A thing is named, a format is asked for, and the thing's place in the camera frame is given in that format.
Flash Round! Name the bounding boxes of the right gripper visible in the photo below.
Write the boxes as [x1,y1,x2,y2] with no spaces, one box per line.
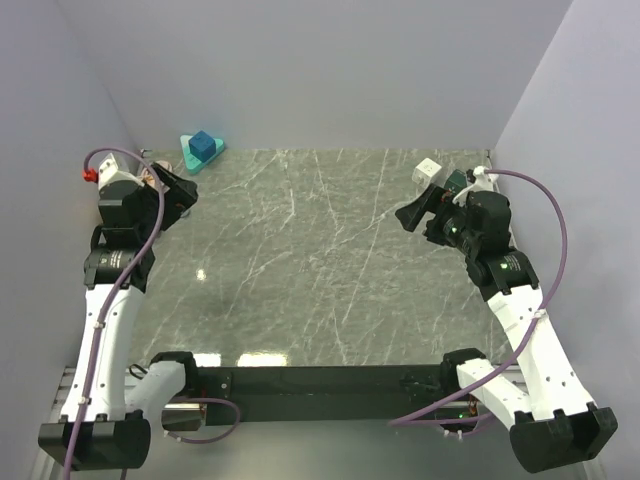
[394,183,479,255]

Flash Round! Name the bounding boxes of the teal triangular power strip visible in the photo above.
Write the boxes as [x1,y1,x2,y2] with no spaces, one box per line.
[180,130,226,175]

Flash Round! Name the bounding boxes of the blue cube plug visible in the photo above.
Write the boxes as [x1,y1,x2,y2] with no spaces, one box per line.
[188,131,217,161]

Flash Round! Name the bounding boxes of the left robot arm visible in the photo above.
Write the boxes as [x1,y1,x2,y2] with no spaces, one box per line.
[38,157,201,474]

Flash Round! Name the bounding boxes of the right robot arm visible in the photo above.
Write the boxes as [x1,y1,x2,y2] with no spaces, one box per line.
[395,185,618,473]

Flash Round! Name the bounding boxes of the white cube plug left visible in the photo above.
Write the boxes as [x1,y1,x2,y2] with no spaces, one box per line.
[412,158,443,189]

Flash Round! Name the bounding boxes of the dark green cube plug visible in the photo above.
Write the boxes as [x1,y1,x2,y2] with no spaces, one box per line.
[444,169,468,196]

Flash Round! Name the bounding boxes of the black base bar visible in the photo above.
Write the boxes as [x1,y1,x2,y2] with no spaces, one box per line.
[199,365,446,422]

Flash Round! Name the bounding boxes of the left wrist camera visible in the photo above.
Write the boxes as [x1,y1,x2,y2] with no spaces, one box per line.
[82,153,143,191]

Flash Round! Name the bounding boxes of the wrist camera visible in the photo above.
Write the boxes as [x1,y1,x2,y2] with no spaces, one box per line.
[453,166,499,206]
[82,153,143,191]

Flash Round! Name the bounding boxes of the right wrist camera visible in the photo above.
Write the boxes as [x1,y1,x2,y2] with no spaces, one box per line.
[453,166,499,206]

